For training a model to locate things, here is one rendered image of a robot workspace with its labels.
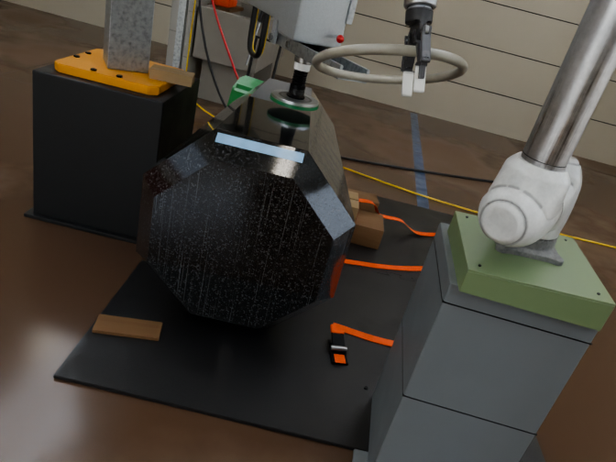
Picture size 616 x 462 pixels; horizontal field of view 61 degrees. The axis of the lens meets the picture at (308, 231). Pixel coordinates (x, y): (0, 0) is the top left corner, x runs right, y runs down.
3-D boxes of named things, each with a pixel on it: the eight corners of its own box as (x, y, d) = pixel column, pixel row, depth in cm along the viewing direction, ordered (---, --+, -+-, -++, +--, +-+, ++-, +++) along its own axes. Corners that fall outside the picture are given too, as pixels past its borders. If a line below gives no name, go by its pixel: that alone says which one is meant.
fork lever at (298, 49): (266, 40, 239) (268, 29, 237) (304, 48, 248) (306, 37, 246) (328, 78, 185) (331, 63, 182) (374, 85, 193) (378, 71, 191)
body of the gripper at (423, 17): (438, 6, 141) (435, 42, 142) (425, 15, 149) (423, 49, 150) (412, 3, 140) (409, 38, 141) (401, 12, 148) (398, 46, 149)
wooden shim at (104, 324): (92, 332, 201) (92, 329, 201) (99, 316, 210) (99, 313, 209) (158, 341, 205) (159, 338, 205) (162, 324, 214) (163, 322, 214)
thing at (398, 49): (287, 71, 180) (288, 61, 179) (404, 89, 201) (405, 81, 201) (362, 44, 136) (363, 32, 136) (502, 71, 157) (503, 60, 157)
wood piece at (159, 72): (149, 78, 249) (150, 67, 247) (153, 73, 258) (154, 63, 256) (191, 87, 252) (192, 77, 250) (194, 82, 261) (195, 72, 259)
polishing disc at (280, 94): (307, 110, 222) (308, 107, 221) (263, 95, 227) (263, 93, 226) (324, 103, 240) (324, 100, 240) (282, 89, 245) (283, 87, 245)
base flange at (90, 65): (49, 70, 238) (49, 59, 236) (98, 55, 282) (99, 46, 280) (155, 96, 239) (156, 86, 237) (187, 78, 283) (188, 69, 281)
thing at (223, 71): (186, 98, 512) (198, 5, 474) (225, 77, 628) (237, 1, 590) (247, 115, 510) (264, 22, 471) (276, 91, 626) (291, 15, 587)
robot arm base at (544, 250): (543, 231, 160) (550, 214, 158) (563, 267, 141) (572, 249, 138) (483, 217, 161) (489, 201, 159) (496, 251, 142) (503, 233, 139)
